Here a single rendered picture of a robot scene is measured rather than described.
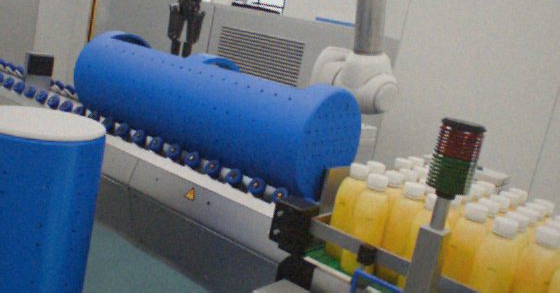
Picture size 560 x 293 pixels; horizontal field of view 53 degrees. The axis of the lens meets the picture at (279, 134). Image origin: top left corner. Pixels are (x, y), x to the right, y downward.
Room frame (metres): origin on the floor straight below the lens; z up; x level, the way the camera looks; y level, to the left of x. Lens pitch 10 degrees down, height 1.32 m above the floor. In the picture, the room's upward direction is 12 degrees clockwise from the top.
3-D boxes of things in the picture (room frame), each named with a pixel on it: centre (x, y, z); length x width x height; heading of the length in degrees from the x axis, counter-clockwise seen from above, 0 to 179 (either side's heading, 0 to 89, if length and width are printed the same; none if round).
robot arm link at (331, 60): (2.12, -0.16, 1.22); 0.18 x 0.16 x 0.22; 34
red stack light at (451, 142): (0.79, -0.25, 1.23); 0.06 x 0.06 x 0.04
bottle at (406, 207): (1.07, -0.28, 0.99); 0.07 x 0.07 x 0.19
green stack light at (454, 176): (0.79, -0.25, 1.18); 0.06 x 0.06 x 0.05
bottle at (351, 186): (1.14, -0.18, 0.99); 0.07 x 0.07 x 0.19
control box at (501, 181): (1.43, -0.49, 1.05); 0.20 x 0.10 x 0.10; 54
